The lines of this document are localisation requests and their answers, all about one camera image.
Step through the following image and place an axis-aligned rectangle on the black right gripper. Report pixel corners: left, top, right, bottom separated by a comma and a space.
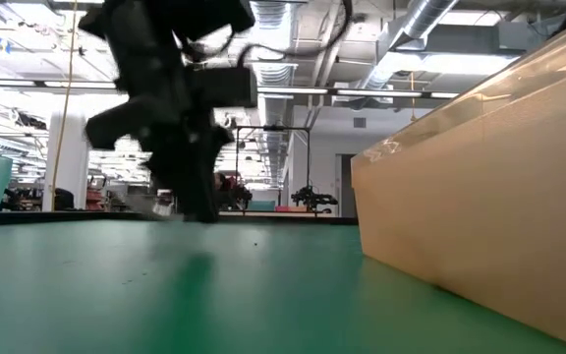
85, 27, 260, 223

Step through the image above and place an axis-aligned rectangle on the red tool cart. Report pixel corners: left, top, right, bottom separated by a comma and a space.
85, 174, 108, 210

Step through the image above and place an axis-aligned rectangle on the white pillar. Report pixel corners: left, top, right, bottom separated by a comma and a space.
41, 111, 91, 212

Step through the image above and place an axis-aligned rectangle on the black office chair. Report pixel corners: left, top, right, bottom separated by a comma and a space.
54, 188, 76, 211

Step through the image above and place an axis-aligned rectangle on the grey door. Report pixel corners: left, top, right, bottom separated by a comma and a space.
335, 152, 359, 217

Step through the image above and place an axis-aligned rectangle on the suspended linear light fixture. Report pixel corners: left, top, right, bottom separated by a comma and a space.
0, 78, 461, 99

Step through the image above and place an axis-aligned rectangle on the green table mat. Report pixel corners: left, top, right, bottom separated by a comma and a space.
0, 218, 566, 354

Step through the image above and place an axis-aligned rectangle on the orange plastic bin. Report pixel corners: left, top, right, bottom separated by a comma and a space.
350, 9, 566, 353

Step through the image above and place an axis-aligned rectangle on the black metal frame rig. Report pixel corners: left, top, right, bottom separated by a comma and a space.
235, 125, 312, 213

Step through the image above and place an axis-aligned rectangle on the silver ventilation duct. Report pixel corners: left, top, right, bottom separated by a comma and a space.
359, 0, 461, 102
248, 0, 298, 166

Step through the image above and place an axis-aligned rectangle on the yellow hanging cord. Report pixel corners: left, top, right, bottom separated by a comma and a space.
50, 0, 79, 212

